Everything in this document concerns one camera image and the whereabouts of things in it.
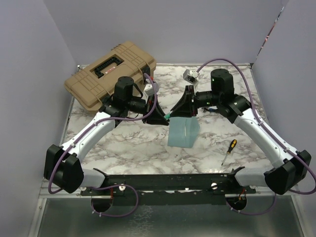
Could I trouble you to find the tan plastic toolbox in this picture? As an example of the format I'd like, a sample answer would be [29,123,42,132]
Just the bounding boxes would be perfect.
[64,41,157,114]

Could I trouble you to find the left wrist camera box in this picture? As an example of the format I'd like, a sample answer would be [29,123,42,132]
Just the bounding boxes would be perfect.
[144,82,159,97]

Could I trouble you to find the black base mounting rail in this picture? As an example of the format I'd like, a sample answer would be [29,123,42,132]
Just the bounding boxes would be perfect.
[80,171,256,205]

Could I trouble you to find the blue handled cutting pliers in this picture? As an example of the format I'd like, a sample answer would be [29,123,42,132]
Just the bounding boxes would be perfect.
[203,108,218,113]

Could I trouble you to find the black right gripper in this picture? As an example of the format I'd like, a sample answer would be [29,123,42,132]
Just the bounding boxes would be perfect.
[170,85,221,118]

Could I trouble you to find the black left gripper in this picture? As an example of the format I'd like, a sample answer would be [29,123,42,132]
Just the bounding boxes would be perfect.
[125,93,169,124]

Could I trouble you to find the yellow black screwdriver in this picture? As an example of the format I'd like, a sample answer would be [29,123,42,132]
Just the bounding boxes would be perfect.
[221,139,237,165]

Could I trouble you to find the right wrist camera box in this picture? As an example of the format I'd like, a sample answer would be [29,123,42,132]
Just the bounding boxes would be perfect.
[183,69,199,91]

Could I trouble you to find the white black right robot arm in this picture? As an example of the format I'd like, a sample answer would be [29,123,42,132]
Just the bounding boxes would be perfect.
[171,69,311,195]

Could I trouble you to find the light blue envelope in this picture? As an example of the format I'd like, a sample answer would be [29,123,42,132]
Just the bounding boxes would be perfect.
[167,117,200,148]

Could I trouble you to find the aluminium frame rail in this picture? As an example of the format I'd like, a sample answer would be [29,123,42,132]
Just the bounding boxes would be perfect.
[27,177,82,237]

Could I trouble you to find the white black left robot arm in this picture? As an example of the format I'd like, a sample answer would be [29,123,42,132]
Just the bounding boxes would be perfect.
[44,73,169,195]

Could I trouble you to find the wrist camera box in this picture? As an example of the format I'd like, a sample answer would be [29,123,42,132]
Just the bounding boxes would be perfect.
[144,82,159,97]
[183,69,199,91]

